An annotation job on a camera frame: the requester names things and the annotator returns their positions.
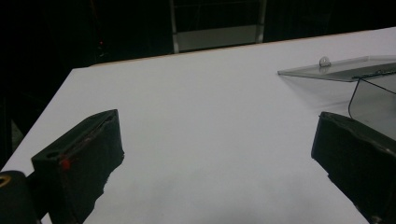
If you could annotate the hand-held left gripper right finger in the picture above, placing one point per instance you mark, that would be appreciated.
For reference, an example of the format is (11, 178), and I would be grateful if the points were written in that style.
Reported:
(358, 155)

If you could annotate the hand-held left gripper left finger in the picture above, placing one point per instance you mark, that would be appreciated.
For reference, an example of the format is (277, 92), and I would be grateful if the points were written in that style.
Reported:
(84, 158)

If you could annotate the clear plastic compartment box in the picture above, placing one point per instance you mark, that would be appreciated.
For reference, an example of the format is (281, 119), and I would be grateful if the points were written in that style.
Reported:
(345, 70)

